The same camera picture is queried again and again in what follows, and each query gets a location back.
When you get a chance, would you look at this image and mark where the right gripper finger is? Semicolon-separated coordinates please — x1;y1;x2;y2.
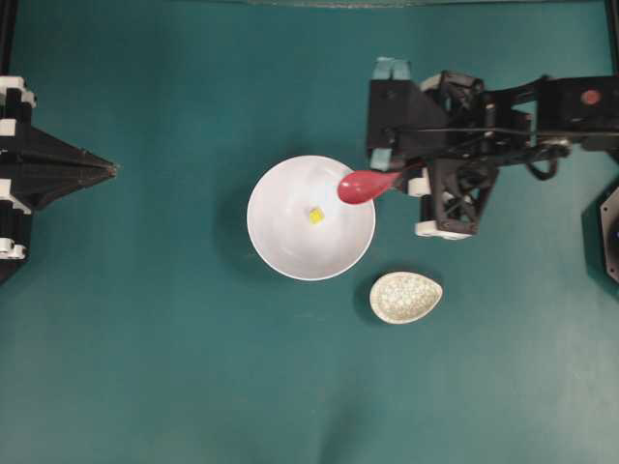
394;159;498;241

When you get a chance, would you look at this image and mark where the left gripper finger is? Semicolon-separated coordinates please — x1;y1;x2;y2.
1;75;116;170
1;168;117;261

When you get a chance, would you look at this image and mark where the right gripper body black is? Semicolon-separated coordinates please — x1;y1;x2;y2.
420;71;537;166

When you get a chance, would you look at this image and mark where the red plastic spoon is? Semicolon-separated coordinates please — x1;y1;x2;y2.
337;162;425;205

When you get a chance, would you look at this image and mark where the yellow hexagonal prism block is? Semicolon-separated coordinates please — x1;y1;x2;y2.
309;207;325;224

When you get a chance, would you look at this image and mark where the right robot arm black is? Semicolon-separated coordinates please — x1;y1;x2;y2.
390;72;618;241

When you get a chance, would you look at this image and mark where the white round bowl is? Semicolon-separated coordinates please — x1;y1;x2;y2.
247;156;376;281

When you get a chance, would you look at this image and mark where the crackle glazed small dish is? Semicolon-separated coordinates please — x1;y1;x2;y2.
369;272;443;325

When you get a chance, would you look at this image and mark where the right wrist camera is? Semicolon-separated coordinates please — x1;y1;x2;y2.
366;57;449;172

